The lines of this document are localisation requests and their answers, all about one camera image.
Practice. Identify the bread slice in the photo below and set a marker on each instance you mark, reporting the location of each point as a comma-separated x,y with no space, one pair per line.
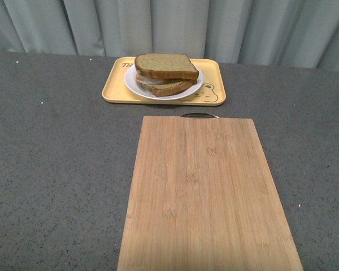
165,66
170,87

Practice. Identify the white round plate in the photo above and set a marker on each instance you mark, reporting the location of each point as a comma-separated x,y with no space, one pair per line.
137,88

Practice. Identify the fried egg toy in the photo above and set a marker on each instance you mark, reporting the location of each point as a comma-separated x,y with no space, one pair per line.
148,80

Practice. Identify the yellow bear tray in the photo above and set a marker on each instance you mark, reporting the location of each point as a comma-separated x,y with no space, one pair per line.
211,93

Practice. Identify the bamboo cutting board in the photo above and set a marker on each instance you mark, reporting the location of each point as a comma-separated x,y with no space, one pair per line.
203,198

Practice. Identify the grey curtain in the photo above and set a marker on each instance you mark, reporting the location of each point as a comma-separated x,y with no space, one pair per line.
289,33

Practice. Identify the metal cutting board handle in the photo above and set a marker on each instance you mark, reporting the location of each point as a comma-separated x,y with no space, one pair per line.
197,115

